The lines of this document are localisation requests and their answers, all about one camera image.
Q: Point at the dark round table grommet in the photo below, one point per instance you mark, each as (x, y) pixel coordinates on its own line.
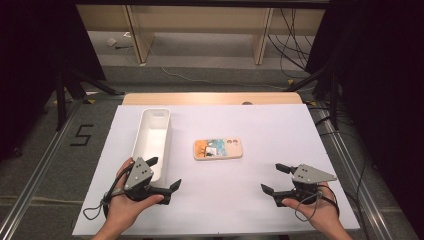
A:
(247, 103)

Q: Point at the black curtain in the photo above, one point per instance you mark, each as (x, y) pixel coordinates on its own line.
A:
(33, 66)
(383, 83)

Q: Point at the white table cover board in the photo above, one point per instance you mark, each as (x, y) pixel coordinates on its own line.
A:
(233, 193)

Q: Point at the white plastic storage box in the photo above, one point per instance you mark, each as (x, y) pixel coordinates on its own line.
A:
(152, 140)

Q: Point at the small white floor plug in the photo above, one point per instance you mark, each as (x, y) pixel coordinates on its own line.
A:
(111, 41)

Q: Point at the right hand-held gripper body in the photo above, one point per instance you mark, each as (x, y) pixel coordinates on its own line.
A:
(310, 175)

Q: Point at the light wooden shelf unit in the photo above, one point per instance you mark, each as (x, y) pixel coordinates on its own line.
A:
(200, 23)

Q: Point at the black tripod stand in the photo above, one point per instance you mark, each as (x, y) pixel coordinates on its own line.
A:
(61, 100)
(333, 96)

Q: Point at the person's right hand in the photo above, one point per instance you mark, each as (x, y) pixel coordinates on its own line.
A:
(321, 211)

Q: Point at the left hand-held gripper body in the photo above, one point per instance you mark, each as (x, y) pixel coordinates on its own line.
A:
(139, 175)

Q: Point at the aluminium floor rail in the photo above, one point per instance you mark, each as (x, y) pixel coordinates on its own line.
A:
(353, 176)
(36, 176)

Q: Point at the person's left hand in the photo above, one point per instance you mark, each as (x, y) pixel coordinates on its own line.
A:
(121, 210)

